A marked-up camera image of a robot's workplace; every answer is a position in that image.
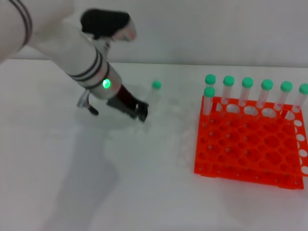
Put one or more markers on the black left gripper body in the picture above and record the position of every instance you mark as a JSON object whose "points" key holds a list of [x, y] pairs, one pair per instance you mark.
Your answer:
{"points": [[122, 99]]}

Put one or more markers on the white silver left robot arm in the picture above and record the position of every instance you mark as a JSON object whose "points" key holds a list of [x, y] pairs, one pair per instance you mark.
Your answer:
{"points": [[72, 53]]}

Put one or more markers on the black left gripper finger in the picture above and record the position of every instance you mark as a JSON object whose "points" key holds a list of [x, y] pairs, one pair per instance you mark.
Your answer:
{"points": [[142, 116], [144, 107]]}

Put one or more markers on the clear test tube green cap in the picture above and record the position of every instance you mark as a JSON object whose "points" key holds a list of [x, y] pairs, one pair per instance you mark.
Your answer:
{"points": [[228, 80], [156, 84], [209, 92], [266, 84], [304, 89], [247, 82], [286, 86], [210, 79]]}

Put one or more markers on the orange plastic test tube rack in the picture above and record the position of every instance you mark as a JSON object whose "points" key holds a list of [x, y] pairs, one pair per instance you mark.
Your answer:
{"points": [[247, 144]]}

